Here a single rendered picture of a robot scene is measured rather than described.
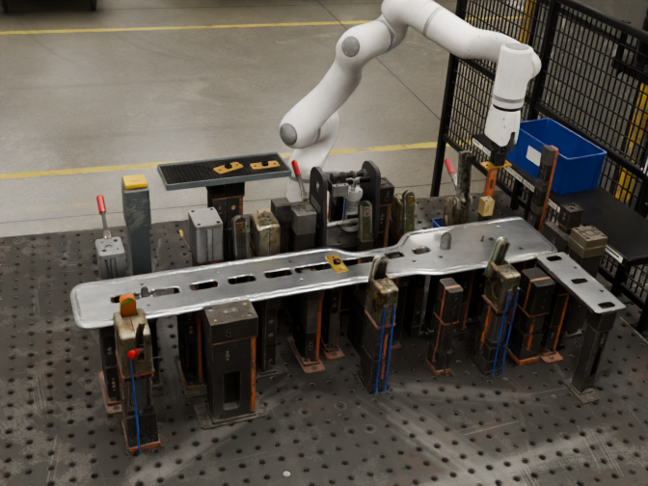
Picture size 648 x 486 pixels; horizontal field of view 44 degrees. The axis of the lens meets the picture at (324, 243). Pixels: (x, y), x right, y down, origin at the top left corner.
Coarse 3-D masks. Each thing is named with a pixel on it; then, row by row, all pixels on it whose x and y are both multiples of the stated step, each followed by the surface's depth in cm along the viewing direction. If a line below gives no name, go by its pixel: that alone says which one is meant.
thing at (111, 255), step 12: (96, 240) 217; (108, 240) 217; (120, 240) 218; (96, 252) 218; (108, 252) 212; (120, 252) 213; (108, 264) 213; (120, 264) 214; (108, 276) 215; (120, 276) 216
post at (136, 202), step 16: (128, 192) 224; (144, 192) 226; (128, 208) 227; (144, 208) 228; (128, 224) 229; (144, 224) 231; (128, 240) 236; (144, 240) 234; (144, 256) 237; (144, 272) 240
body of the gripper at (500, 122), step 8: (496, 112) 218; (504, 112) 215; (512, 112) 214; (520, 112) 215; (488, 120) 222; (496, 120) 218; (504, 120) 215; (512, 120) 215; (488, 128) 223; (496, 128) 219; (504, 128) 216; (512, 128) 216; (488, 136) 223; (496, 136) 220; (504, 136) 216; (504, 144) 218
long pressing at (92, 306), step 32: (480, 224) 248; (512, 224) 249; (256, 256) 225; (288, 256) 226; (320, 256) 227; (352, 256) 228; (416, 256) 230; (448, 256) 231; (480, 256) 232; (512, 256) 233; (96, 288) 208; (128, 288) 209; (160, 288) 210; (224, 288) 211; (256, 288) 212; (288, 288) 213; (320, 288) 215; (96, 320) 197
